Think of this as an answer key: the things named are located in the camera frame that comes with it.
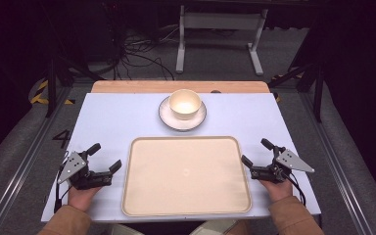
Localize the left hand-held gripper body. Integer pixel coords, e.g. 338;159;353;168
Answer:
57;150;115;191

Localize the bundle of black floor cables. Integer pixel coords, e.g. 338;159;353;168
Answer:
112;27;177;81

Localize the person's right hand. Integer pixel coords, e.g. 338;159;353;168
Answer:
258;177;294;204

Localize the beige rectangular tray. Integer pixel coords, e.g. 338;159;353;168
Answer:
120;135;253;218

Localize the person's leg in light trousers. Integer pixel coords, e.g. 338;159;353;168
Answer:
110;223;145;235
189;218;240;235

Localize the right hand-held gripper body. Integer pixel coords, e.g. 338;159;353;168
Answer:
250;146;316;185

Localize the white plate with dark rim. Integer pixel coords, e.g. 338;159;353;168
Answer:
158;96;208;132

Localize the white metal stand frame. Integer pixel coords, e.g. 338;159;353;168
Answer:
174;4;269;76

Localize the left hand-held gripper black cable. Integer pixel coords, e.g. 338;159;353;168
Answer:
53;151;73;213

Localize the yellow and black floor tape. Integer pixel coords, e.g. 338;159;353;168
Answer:
29;79;76;106

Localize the cream bowl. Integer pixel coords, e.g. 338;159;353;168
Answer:
168;88;203;120

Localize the wooden table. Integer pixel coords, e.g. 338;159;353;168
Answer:
90;80;271;95

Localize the aluminium floor rail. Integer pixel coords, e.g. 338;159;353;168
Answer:
298;92;376;235
0;86;73;235

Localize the pale blue table cover board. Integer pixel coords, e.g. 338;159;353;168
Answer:
40;92;322;223

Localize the black tripod stand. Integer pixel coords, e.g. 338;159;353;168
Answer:
267;60;325;123
43;57;107;119

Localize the hand-held gripper black cable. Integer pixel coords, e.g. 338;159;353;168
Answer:
53;151;73;213
282;171;307;208

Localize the right hand-held gripper black cable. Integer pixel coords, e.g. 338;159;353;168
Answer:
282;171;307;208

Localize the person's left hand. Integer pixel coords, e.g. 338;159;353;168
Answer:
68;185;103;212

